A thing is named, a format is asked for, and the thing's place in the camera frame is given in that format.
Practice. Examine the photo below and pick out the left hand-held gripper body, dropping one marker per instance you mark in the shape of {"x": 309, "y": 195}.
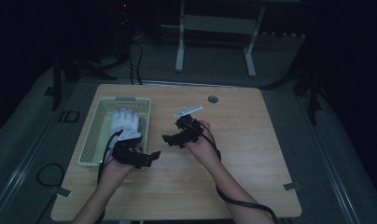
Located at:
{"x": 129, "y": 151}

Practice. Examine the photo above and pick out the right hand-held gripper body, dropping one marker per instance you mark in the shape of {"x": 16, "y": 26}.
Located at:
{"x": 189, "y": 127}

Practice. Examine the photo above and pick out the lilac glove with white fingers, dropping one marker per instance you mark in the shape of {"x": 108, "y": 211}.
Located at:
{"x": 124, "y": 119}

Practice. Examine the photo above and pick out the pale green plastic basket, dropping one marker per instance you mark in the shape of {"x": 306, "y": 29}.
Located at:
{"x": 96, "y": 137}

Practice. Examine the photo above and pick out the person's right hand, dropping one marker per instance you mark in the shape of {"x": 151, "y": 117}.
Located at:
{"x": 205, "y": 146}

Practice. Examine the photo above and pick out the person's left hand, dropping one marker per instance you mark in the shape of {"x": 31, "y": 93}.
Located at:
{"x": 115, "y": 175}

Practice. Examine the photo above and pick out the round grey table grommet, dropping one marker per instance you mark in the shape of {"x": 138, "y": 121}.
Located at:
{"x": 212, "y": 99}

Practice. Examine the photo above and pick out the grey tape piece on floor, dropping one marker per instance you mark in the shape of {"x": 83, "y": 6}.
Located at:
{"x": 63, "y": 192}

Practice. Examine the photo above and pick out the black tripod stand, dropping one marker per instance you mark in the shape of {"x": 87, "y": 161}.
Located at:
{"x": 71, "y": 65}

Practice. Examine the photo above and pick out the grey tape piece on table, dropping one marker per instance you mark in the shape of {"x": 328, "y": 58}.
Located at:
{"x": 291, "y": 186}

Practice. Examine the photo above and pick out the black metal stand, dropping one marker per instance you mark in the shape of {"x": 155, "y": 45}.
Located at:
{"x": 308, "y": 84}

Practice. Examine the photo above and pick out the white metal desk frame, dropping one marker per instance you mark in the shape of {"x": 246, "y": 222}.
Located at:
{"x": 219, "y": 25}

